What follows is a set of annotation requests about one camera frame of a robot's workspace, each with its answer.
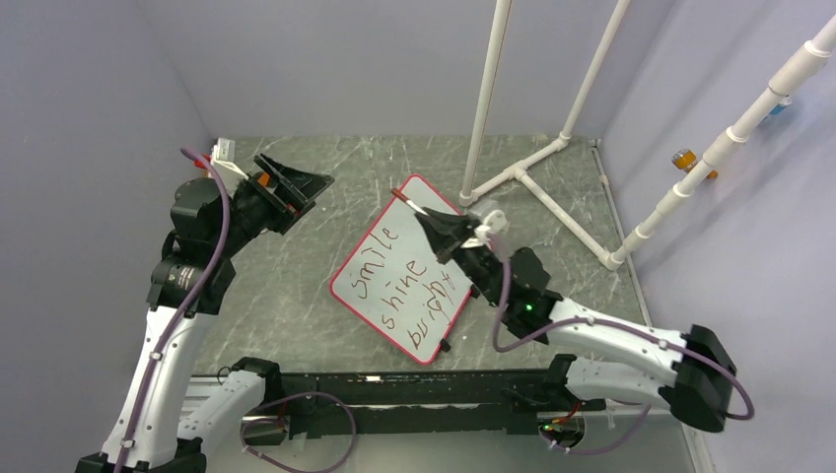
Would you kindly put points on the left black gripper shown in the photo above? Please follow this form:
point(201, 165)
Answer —
point(293, 195)

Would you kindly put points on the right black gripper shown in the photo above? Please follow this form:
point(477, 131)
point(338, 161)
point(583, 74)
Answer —
point(447, 233)

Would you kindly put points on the white marker pen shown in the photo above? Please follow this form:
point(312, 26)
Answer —
point(413, 206)

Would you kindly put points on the red framed whiteboard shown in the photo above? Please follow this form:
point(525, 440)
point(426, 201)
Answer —
point(393, 282)

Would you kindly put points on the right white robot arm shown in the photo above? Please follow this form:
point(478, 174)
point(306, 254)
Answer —
point(690, 374)

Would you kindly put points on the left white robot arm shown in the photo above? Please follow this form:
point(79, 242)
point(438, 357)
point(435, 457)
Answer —
point(214, 217)

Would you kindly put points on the white pvc pipe frame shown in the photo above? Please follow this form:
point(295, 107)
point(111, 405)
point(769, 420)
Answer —
point(518, 170)

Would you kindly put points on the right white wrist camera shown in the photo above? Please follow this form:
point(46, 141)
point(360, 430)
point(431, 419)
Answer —
point(491, 220)

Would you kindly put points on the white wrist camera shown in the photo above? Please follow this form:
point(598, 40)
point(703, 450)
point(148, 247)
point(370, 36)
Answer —
point(491, 220)
point(222, 157)

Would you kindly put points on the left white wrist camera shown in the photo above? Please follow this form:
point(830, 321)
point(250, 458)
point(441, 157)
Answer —
point(222, 157)

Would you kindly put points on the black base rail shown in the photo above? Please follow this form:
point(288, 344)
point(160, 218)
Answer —
point(515, 402)

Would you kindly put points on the aluminium frame rail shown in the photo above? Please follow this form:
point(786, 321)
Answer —
point(159, 437)

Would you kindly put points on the orange yellow wall fitting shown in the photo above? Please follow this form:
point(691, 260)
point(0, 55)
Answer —
point(685, 160)

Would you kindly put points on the blue wall fitting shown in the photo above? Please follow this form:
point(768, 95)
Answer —
point(781, 106)

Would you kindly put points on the white pipe on wall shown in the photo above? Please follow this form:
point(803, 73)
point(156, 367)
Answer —
point(807, 61)

